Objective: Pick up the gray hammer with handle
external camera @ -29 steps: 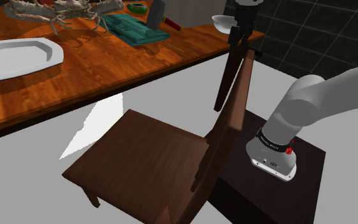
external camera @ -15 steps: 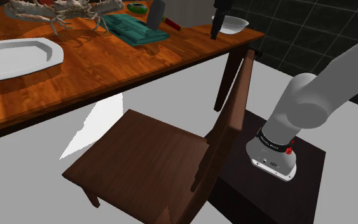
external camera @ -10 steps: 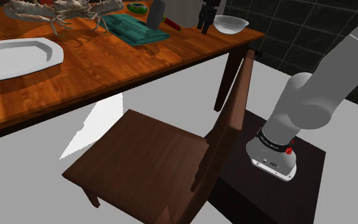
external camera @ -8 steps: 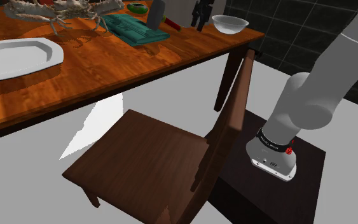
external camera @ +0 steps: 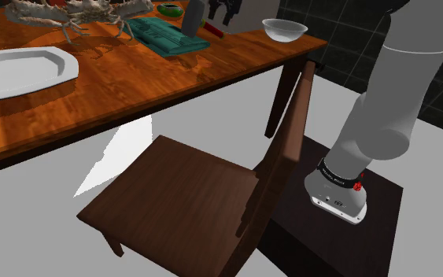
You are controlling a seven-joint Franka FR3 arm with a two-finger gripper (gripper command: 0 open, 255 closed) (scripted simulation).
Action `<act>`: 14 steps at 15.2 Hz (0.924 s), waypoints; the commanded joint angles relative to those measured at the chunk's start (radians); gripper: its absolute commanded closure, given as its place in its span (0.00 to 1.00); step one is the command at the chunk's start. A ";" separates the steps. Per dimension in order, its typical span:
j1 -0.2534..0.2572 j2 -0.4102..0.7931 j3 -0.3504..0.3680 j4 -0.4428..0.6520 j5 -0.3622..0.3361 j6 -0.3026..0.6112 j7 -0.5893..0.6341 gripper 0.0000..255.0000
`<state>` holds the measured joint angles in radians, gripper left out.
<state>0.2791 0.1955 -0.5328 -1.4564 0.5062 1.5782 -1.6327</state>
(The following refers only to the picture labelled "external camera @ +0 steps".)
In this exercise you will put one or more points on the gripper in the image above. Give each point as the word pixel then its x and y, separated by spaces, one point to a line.
pixel 225 5

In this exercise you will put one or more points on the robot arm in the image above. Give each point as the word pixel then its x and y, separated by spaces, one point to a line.
pixel 397 96

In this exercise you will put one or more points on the green round bowl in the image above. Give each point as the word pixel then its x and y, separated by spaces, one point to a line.
pixel 170 10

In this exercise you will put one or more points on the clear glass bowl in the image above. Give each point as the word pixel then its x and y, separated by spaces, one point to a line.
pixel 284 30

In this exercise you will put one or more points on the teal folded case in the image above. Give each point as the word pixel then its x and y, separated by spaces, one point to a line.
pixel 163 36

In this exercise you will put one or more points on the brown wooden table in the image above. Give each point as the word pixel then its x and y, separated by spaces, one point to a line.
pixel 129 88

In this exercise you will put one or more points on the pale crab figure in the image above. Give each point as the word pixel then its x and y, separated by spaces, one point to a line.
pixel 79 10

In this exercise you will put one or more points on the dark brown wooden chair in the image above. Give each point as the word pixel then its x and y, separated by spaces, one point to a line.
pixel 175 192

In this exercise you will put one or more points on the white oval plate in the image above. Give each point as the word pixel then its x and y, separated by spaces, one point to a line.
pixel 18 73

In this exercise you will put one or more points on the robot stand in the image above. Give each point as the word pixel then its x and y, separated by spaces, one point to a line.
pixel 321 245

